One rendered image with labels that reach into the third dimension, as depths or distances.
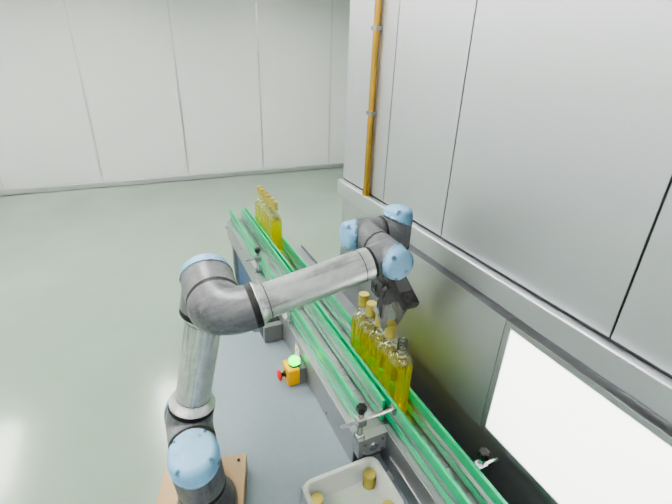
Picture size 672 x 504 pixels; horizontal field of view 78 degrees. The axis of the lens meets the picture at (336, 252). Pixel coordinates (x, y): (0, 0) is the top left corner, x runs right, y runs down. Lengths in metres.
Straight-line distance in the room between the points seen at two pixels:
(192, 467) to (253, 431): 0.42
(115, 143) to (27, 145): 1.03
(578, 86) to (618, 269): 0.33
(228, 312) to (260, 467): 0.67
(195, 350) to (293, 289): 0.30
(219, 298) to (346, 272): 0.26
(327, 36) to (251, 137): 1.96
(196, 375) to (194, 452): 0.17
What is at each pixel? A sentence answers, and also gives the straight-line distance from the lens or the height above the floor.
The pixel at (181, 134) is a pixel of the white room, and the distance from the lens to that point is 6.79.
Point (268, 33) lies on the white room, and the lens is 6.96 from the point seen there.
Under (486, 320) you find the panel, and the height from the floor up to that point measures 1.28.
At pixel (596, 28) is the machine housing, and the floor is 1.91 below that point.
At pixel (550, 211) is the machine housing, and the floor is 1.58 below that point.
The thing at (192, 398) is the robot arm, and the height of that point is 1.08.
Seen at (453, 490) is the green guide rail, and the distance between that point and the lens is 1.15.
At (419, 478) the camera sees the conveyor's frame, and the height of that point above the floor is 0.88.
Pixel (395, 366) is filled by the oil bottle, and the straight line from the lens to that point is 1.22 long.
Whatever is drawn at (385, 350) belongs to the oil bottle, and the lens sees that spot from 1.25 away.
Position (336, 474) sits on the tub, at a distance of 1.27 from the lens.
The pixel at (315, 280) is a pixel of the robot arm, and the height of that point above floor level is 1.43.
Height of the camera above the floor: 1.86
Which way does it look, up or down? 26 degrees down
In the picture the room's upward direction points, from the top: 2 degrees clockwise
